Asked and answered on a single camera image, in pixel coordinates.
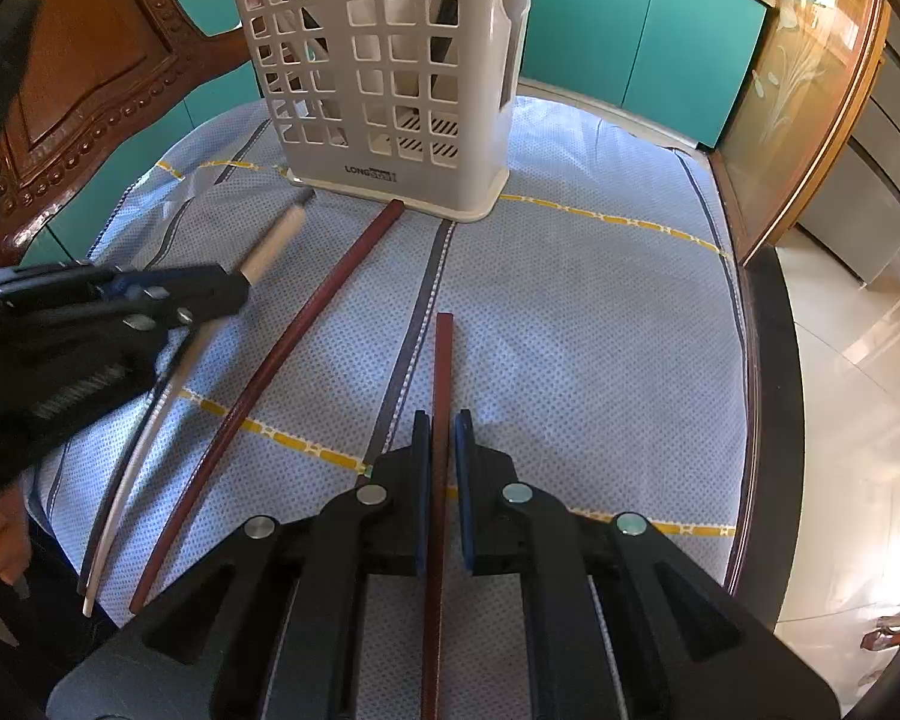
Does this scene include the carved wooden chair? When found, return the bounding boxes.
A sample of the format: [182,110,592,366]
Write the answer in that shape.
[0,0,260,271]

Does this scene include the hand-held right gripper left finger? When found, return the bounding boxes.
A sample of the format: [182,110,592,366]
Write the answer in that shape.
[49,409,431,720]

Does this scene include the white plastic utensil basket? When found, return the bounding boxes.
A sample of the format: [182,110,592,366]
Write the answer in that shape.
[220,0,533,224]

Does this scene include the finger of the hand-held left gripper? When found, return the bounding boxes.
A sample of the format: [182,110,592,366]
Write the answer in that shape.
[120,264,252,335]
[67,266,167,299]

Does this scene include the teal cabinet row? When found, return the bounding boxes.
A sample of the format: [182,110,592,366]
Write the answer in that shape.
[0,0,770,271]

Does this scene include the dark clothing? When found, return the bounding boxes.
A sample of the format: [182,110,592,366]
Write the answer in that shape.
[0,525,121,720]

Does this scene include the wooden glass door cabinet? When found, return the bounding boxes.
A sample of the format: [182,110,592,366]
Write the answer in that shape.
[709,0,893,267]

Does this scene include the light blue checked cloth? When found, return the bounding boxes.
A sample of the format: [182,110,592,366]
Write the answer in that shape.
[26,94,747,720]

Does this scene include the grey drawer unit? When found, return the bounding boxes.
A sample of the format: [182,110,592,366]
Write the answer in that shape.
[795,15,900,287]

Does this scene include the red-brown chopstick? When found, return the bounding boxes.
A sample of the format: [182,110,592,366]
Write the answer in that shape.
[129,199,406,614]
[420,313,457,720]

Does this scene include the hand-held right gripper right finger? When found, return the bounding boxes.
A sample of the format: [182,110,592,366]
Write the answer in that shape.
[452,409,841,720]

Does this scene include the cream chopstick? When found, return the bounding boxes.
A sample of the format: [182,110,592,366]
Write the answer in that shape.
[81,204,308,616]

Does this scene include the person's left hand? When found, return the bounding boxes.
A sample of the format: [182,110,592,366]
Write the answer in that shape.
[0,491,35,605]

